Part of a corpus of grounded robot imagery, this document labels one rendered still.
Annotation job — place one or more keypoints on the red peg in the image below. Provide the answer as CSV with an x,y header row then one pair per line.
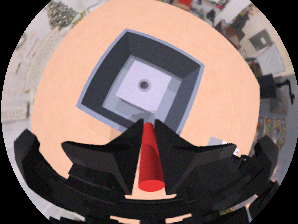
x,y
150,179

